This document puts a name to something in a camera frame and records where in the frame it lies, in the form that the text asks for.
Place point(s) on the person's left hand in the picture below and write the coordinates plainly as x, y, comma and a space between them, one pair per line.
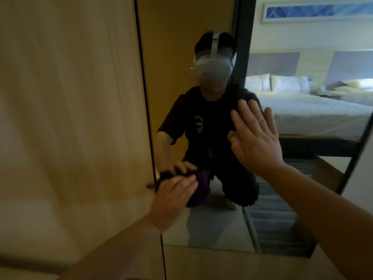
172, 204

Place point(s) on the person's right hand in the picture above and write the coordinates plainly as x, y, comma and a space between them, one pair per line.
258, 145

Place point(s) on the purple cloth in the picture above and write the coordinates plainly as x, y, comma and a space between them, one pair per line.
201, 189

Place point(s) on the tall wall mirror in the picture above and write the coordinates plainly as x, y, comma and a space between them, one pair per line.
174, 40

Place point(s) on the person's right forearm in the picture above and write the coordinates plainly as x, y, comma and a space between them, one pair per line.
326, 218

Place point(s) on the person's left forearm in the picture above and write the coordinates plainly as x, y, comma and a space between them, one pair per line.
122, 253

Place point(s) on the wooden baseboard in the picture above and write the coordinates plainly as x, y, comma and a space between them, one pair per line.
233, 265

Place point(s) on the wooden wardrobe door panel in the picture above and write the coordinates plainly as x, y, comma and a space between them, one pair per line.
73, 113

